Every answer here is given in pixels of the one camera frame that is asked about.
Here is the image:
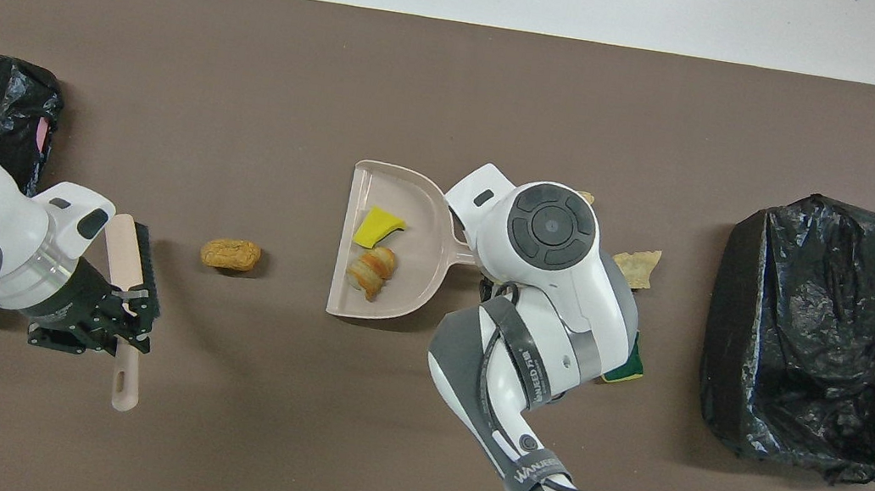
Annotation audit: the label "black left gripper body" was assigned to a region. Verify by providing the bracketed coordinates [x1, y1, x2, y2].
[26, 249, 133, 360]

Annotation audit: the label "beige hand brush black bristles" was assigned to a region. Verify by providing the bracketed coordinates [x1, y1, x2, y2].
[80, 211, 175, 416]

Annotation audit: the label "beige plastic dustpan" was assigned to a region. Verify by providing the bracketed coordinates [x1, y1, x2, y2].
[324, 156, 493, 336]

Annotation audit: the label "brown bread roll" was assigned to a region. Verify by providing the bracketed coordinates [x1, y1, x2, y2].
[197, 235, 264, 277]

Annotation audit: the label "yellow green sponge wedge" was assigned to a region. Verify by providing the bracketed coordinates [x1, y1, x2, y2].
[353, 204, 410, 254]

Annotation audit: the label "green yellow sponge piece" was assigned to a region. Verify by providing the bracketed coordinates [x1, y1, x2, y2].
[600, 327, 650, 388]

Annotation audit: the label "brown table mat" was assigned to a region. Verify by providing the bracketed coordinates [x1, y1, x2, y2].
[0, 0, 875, 491]

